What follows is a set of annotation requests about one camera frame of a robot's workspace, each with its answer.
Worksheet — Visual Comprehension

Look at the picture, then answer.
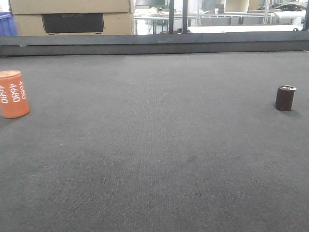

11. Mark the cardboard box with black panel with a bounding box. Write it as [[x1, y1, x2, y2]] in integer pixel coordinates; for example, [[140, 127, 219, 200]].
[[9, 0, 135, 36]]

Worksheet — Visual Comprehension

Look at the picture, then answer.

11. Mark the dark grey table mat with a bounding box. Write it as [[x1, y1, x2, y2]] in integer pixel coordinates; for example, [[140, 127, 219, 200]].
[[0, 30, 309, 232]]

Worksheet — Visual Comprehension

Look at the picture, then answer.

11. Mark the black vertical pole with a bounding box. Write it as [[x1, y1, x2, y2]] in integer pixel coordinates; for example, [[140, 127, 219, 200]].
[[169, 0, 174, 34], [182, 0, 188, 33]]

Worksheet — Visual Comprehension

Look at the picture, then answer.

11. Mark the blue crate behind table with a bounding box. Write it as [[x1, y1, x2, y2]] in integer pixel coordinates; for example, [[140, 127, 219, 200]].
[[0, 12, 18, 36]]

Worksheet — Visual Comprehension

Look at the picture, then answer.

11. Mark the orange cylindrical 4680 capacitor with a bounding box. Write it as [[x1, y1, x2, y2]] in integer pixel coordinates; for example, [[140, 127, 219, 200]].
[[0, 70, 30, 118]]

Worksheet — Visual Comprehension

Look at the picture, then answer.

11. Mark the white background table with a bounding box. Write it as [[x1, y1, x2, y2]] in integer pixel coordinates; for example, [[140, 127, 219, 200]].
[[188, 25, 303, 33]]

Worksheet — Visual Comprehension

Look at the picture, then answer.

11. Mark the dark brown cylindrical capacitor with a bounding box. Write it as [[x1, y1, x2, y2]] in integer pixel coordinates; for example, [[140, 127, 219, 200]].
[[275, 85, 297, 111]]

